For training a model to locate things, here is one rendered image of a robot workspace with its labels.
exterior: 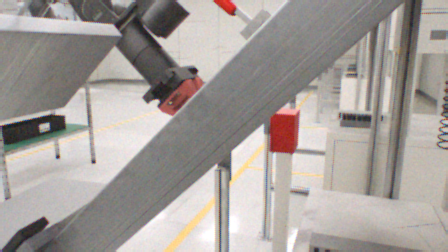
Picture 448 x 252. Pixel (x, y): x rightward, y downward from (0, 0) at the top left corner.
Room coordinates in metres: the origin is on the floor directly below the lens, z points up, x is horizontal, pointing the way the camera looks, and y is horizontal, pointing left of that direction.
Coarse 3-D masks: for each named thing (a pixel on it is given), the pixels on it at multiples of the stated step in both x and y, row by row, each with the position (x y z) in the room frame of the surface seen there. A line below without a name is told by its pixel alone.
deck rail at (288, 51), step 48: (288, 0) 0.29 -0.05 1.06; (336, 0) 0.28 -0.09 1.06; (384, 0) 0.27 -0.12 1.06; (240, 48) 0.31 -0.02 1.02; (288, 48) 0.29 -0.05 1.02; (336, 48) 0.28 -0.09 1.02; (192, 96) 0.32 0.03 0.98; (240, 96) 0.31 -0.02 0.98; (288, 96) 0.29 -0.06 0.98; (192, 144) 0.32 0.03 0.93; (144, 192) 0.34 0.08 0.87; (96, 240) 0.36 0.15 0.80
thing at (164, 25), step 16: (96, 0) 0.55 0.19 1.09; (144, 0) 0.56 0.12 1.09; (160, 0) 0.55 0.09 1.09; (176, 0) 0.55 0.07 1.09; (96, 16) 0.55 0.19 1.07; (112, 16) 0.55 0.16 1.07; (128, 16) 0.57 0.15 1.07; (144, 16) 0.56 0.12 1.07; (160, 16) 0.55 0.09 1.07; (176, 16) 0.56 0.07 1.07; (160, 32) 0.56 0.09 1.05
